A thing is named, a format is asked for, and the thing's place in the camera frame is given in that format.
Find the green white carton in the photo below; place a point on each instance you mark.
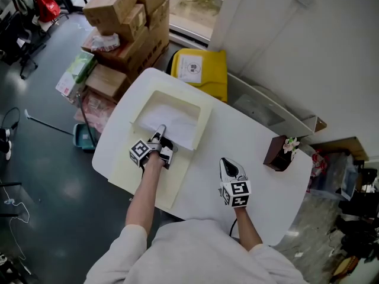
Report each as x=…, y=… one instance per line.
x=75, y=72

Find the pink white flowers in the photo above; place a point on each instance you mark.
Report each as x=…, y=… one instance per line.
x=291, y=145

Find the cream cardboard sheet with cut-out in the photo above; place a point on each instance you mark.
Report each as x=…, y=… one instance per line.
x=165, y=185

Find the pink package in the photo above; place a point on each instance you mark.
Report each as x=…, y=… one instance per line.
x=94, y=111

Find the brown wooden holder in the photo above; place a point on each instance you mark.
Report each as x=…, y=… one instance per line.
x=275, y=155

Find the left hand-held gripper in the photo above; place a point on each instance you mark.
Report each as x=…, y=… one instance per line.
x=140, y=152

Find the person's left forearm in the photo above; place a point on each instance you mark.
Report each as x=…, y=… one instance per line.
x=145, y=194

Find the stack of brown cardboard boxes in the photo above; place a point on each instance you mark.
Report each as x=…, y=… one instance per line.
x=118, y=4

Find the person's light grey sweatshirt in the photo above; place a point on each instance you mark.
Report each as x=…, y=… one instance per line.
x=192, y=256

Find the white A4 paper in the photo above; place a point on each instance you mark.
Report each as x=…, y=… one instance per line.
x=177, y=123

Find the brown cardboard sheet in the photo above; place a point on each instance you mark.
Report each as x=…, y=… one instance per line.
x=340, y=148

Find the yellow plastic bin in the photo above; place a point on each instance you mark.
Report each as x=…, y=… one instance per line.
x=213, y=75

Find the person's right forearm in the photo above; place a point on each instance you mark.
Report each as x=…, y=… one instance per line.
x=248, y=229

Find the white plastic bag red print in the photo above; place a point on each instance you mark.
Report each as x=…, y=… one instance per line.
x=105, y=43

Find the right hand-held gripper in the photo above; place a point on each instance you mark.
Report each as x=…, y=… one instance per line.
x=237, y=192

